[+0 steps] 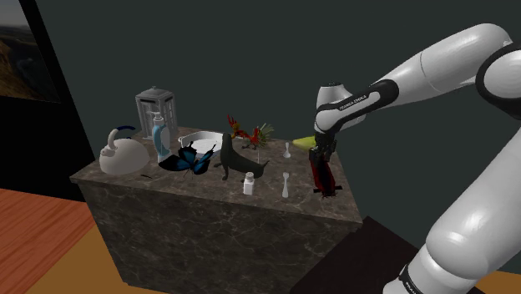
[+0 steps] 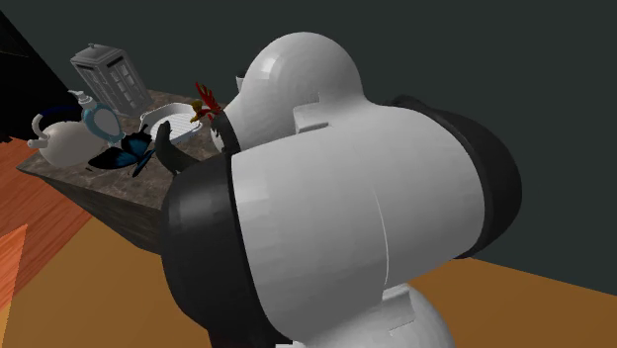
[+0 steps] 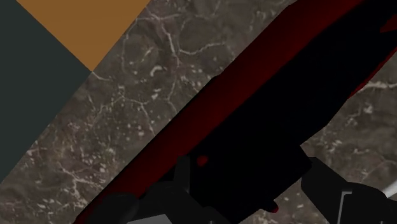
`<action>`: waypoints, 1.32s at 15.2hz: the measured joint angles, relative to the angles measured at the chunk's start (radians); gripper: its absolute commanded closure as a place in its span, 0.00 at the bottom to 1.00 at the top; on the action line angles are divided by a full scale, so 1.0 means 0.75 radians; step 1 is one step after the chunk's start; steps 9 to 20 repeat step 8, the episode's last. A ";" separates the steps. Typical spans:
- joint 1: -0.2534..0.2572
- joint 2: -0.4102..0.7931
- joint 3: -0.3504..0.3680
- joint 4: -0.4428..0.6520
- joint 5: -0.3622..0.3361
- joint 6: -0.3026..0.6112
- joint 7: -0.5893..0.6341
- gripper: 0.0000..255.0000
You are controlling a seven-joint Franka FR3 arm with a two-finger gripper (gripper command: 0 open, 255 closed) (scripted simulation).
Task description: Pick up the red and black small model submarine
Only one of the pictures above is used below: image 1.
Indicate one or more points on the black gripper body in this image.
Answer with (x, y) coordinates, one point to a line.
(324, 145)

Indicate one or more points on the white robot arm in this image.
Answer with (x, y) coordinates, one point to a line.
(456, 65)

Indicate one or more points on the yellow-green banana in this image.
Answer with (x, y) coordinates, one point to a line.
(305, 142)

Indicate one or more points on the red and black long tool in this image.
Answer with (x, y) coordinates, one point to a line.
(323, 179)

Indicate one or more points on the small white pin-shaped figure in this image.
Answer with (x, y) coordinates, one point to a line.
(285, 188)
(287, 152)

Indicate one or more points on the red bird figure with green feathers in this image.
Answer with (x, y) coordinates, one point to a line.
(254, 136)

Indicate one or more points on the white salt shaker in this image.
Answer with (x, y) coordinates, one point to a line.
(248, 185)

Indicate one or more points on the black seal figure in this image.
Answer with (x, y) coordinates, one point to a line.
(234, 161)

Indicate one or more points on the white basin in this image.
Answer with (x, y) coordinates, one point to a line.
(205, 142)

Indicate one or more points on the dark robot stand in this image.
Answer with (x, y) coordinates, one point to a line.
(362, 260)

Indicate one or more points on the blue and black butterfly figure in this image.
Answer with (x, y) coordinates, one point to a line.
(185, 161)

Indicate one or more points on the blue soap dispenser bottle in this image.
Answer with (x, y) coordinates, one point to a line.
(161, 138)

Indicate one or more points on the small black pen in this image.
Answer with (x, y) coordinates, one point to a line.
(146, 176)

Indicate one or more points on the grey box-shaped lantern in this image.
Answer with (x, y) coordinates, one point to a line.
(145, 106)

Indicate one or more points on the landscape wall picture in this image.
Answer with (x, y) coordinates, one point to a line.
(20, 57)

